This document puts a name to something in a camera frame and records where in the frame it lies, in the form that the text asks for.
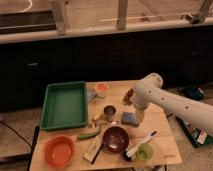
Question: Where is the dark purple bowl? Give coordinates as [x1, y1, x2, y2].
[103, 126, 129, 153]

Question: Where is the green cucumber toy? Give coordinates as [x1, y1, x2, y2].
[77, 130, 100, 140]

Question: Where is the small green cup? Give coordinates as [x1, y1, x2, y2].
[136, 144, 153, 161]

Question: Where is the green plastic tray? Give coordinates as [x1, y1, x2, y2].
[40, 81, 88, 131]

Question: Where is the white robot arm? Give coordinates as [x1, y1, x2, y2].
[131, 73, 213, 137]

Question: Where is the green bin with items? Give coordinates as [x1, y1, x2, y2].
[176, 118, 213, 148]

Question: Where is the beige box with black stick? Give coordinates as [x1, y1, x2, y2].
[83, 135, 103, 163]

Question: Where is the blue sponge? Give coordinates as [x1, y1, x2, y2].
[121, 112, 138, 126]

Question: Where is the metal cup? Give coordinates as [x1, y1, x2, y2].
[104, 105, 116, 122]

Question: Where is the white black brush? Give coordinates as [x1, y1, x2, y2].
[122, 131, 156, 162]

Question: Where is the brown grape bunch toy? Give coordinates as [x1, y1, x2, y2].
[123, 88, 134, 105]

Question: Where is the yellow banana toy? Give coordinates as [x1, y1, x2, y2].
[92, 112, 103, 122]

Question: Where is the orange plastic bowl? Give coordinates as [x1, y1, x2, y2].
[43, 135, 74, 169]

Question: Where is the dark object on floor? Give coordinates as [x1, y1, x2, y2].
[181, 86, 204, 101]

